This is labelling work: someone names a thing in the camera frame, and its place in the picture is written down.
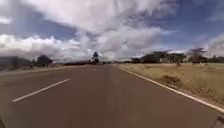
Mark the row of trees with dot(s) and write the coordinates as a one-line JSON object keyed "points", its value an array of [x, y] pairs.
{"points": [[160, 58]]}

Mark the white dashed centre line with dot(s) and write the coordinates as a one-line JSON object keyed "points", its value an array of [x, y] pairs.
{"points": [[41, 90]]}

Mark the white road edge line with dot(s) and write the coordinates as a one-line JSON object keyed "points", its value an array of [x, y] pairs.
{"points": [[180, 92]]}

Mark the lone dark tree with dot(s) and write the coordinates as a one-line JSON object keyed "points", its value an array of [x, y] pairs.
{"points": [[95, 57]]}

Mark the dry yellow grass verge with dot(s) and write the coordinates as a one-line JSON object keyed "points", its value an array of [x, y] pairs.
{"points": [[190, 75]]}

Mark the dark tree clump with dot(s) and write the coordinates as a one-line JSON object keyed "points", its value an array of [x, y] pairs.
{"points": [[44, 61]]}

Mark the pale dirt roadside strip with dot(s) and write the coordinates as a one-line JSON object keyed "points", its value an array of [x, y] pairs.
{"points": [[40, 68]]}

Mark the brown-grey asphalt road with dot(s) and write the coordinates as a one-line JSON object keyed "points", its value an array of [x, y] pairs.
{"points": [[100, 100]]}

